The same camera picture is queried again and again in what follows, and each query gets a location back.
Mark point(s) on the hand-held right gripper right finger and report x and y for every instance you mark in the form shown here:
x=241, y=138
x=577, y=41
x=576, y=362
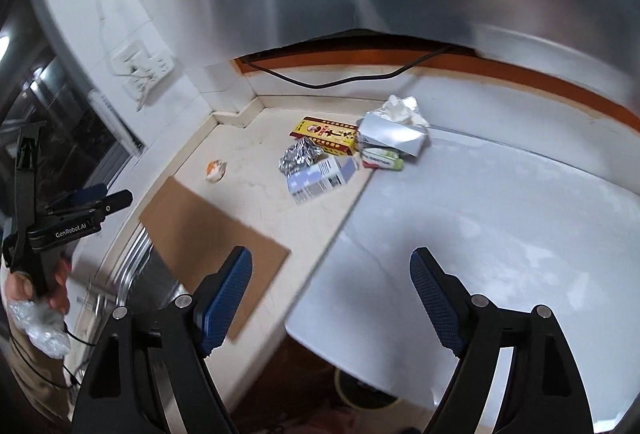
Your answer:
x=435, y=299

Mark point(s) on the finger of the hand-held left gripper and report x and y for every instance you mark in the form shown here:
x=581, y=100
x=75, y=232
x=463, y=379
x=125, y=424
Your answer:
x=87, y=193
x=115, y=201

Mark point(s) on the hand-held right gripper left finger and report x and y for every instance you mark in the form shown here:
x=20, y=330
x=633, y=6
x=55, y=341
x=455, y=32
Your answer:
x=227, y=299

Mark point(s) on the cream rimmed dark trash bin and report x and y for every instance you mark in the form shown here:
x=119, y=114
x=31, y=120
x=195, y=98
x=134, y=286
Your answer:
x=345, y=396

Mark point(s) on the small green white box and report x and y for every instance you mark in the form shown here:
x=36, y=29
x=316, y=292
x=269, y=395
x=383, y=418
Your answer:
x=382, y=159

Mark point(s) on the blue white carton box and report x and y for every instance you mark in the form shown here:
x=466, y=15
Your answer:
x=320, y=179

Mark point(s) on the silver foil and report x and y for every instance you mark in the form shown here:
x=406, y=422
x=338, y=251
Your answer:
x=300, y=156

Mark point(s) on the silver tissue box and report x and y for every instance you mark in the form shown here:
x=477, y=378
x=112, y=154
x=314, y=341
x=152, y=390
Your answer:
x=390, y=134

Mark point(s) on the yellow red box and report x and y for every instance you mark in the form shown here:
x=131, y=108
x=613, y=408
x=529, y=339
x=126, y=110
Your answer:
x=325, y=134

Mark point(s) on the white tissue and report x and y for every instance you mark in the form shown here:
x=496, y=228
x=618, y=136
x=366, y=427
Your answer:
x=400, y=110

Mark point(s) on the person's left forearm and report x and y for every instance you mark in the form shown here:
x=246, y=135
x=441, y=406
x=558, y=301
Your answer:
x=35, y=381

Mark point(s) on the person's left hand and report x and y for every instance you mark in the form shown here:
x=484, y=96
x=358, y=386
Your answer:
x=61, y=284

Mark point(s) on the brown cardboard sheet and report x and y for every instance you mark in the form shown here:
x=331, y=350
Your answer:
x=200, y=234

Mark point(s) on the steel sink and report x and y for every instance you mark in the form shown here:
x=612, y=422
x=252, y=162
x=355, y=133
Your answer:
x=155, y=279

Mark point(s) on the crumpled clear plastic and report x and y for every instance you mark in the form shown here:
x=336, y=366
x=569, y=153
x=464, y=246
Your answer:
x=42, y=331

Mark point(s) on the crumpled orange white wrapper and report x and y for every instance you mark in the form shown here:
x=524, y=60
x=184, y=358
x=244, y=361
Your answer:
x=216, y=170

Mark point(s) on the orange wooden ledge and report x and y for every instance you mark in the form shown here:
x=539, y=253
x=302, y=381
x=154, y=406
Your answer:
x=550, y=86

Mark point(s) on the window with metal frame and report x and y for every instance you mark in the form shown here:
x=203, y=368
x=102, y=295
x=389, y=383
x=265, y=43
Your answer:
x=65, y=114

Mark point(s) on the white wall power strip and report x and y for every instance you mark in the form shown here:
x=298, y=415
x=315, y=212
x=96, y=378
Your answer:
x=145, y=64

